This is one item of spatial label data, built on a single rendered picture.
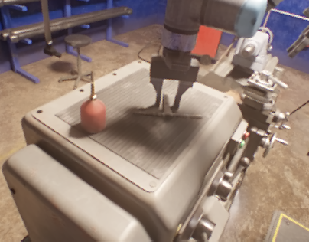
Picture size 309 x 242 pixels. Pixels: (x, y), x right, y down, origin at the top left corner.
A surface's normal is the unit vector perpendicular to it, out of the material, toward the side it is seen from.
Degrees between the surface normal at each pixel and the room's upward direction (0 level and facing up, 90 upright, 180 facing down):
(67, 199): 7
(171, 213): 45
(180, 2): 91
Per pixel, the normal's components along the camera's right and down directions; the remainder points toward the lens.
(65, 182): 0.12, -0.80
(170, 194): 0.68, -0.28
